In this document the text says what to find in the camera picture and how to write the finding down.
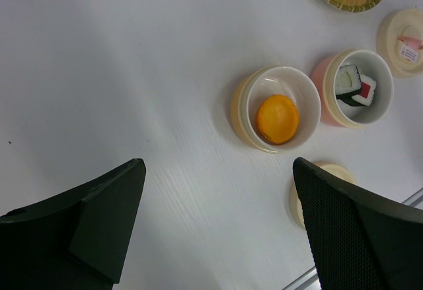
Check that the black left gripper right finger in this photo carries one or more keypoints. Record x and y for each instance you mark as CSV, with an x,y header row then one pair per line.
x,y
358,239

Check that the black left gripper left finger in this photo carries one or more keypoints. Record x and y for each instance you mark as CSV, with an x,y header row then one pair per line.
x,y
77,239

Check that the cream lid orange handle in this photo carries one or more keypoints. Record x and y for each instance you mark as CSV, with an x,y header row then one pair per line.
x,y
332,168

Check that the orange round food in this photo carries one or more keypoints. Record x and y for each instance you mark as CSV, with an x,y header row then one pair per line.
x,y
277,119

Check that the sushi roll red centre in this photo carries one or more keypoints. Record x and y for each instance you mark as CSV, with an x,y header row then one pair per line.
x,y
364,97

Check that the sushi roll green centre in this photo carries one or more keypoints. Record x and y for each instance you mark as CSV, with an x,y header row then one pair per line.
x,y
347,82

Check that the cream lid pink handle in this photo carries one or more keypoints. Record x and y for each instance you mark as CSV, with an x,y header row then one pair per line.
x,y
399,42

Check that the pink lunch box bowl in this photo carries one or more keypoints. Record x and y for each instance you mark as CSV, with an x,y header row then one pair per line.
x,y
334,111

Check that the yellow lunch box bowl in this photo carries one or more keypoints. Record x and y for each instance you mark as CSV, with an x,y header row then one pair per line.
x,y
259,86

